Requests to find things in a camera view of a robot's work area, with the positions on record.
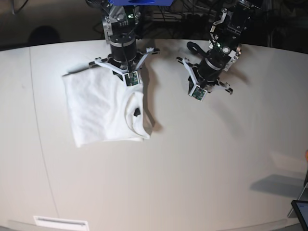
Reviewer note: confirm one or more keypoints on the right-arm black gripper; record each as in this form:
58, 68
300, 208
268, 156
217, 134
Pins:
123, 50

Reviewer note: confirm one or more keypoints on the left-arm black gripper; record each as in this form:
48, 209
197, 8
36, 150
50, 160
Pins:
211, 65

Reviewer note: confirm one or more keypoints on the white printed T-shirt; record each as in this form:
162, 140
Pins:
102, 108

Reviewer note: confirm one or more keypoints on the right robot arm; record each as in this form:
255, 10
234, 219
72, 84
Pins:
119, 24

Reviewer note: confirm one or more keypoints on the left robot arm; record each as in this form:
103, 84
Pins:
224, 47

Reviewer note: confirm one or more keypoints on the white power strip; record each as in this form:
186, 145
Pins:
173, 17

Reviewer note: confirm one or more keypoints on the laptop computer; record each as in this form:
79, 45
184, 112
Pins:
300, 206

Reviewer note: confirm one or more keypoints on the white paper label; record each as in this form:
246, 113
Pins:
62, 224

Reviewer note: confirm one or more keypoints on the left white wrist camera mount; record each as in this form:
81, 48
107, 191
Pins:
195, 90

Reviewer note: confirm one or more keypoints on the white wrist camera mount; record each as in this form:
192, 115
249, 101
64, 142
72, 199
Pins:
127, 70
195, 90

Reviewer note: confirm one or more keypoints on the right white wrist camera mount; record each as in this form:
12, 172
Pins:
127, 70

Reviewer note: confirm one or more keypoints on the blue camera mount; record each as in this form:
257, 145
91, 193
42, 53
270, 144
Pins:
141, 2

